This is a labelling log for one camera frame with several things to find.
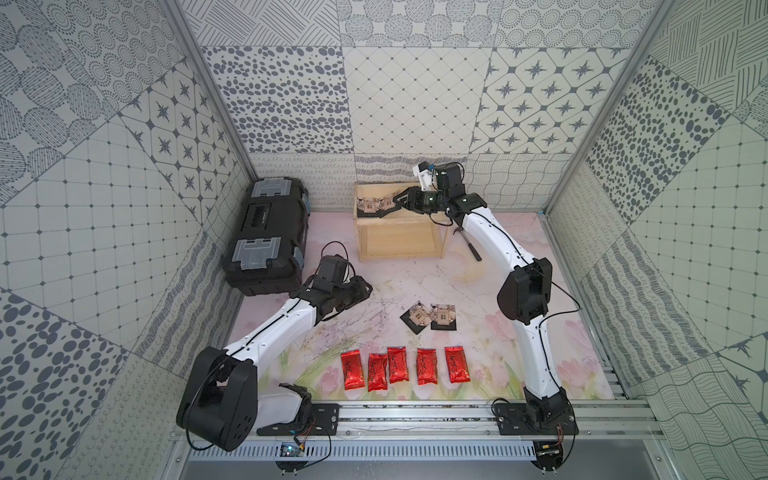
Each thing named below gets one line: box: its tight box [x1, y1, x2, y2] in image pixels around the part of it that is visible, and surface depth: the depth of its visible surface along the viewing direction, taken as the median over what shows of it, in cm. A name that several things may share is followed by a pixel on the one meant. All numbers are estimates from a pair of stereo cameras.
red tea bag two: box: [368, 353, 388, 392], surface depth 81 cm
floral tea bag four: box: [430, 304, 457, 331], surface depth 94 cm
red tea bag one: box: [340, 349, 365, 391], surface depth 83 cm
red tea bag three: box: [387, 346, 410, 384], surface depth 83 cm
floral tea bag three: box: [399, 300, 432, 335], surface depth 94 cm
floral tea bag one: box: [357, 197, 380, 213], surface depth 95 cm
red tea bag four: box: [416, 348, 438, 386], surface depth 83 cm
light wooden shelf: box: [354, 182, 449, 262], surface depth 108 cm
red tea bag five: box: [444, 346, 471, 384], surface depth 83 cm
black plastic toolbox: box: [224, 177, 310, 297], surface depth 92 cm
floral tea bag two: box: [366, 191, 399, 214], surface depth 95 cm
